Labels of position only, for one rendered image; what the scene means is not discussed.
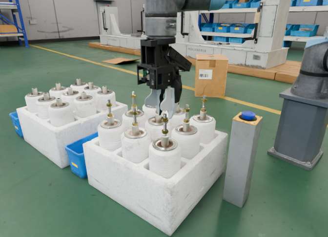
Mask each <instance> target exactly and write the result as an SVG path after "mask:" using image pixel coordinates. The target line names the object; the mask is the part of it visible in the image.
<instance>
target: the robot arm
mask: <svg viewBox="0 0 328 237"><path fill-rule="evenodd" d="M225 2H226V0H144V10H145V35H146V36H148V37H147V38H146V39H142V40H140V42H141V64H137V82H138V85H140V84H144V83H145V85H146V86H150V87H149V88H150V89H151V93H150V95H149V96H148V97H147V98H146V99H145V104H146V105H147V106H155V107H156V110H157V113H158V115H161V113H162V111H168V118H169V119H171V118H172V117H173V115H174V113H175V111H176V109H177V106H178V103H179V101H180V97H181V93H182V81H181V75H180V74H179V71H181V72H185V71H190V68H191V65H192V63H191V62H190V61H189V60H187V59H186V58H185V57H184V56H182V55H181V54H180V53H179V52H177V51H176V50H175V49H174V48H172V47H171V46H169V44H173V43H176V37H174V36H176V35H177V12H183V11H212V10H219V9H221V8H222V7H223V5H224V4H225ZM141 69H142V70H143V77H142V79H141V80H139V70H141ZM167 86H171V87H167ZM290 92H291V93H292V94H294V95H297V96H300V97H304V98H310V99H320V100H323V99H328V37H317V38H310V39H308V41H307V43H306V47H305V48H304V55H303V59H302V63H301V68H300V72H299V75H298V77H297V78H296V80H295V82H294V83H293V85H292V86H291V90H290ZM164 93H165V98H163V95H164Z"/></svg>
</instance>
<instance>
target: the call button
mask: <svg viewBox="0 0 328 237"><path fill-rule="evenodd" d="M241 115H242V117H243V118H244V119H247V120H252V119H253V118H254V117H255V113H254V112H251V111H243V112H242V114H241Z"/></svg>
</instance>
